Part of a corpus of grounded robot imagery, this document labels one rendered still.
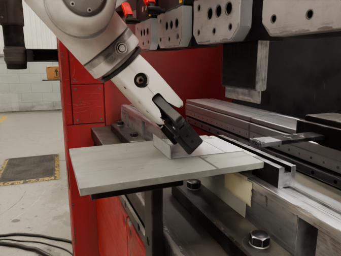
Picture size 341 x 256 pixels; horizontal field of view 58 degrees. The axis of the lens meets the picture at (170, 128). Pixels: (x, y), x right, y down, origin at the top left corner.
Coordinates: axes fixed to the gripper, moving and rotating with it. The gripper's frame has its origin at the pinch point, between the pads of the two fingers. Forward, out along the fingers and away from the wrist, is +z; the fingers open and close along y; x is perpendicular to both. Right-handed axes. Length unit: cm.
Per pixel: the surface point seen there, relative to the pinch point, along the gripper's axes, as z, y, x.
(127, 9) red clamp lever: -19, 47, -19
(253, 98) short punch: 1.9, -4.5, -12.1
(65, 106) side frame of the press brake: -5, 84, 15
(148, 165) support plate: -2.9, -5.4, 7.2
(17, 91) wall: -16, 725, 106
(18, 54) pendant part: -34, 138, 16
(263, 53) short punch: -3.2, -6.0, -16.7
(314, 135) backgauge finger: 19.0, -1.5, -19.6
